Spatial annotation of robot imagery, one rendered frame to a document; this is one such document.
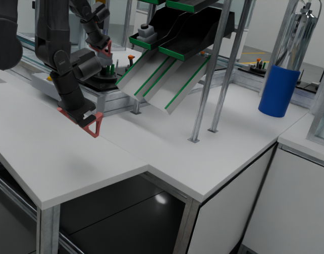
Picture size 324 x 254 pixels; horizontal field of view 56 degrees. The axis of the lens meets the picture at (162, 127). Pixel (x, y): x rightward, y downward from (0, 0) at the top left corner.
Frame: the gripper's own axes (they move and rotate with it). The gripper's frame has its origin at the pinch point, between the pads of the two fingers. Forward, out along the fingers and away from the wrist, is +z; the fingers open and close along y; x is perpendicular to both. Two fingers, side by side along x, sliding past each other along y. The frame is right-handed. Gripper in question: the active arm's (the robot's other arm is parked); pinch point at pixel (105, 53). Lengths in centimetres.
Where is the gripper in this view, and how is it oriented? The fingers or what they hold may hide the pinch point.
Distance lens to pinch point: 148.2
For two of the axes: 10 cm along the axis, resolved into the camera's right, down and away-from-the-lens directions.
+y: -7.8, -3.7, 5.1
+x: -5.7, 7.5, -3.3
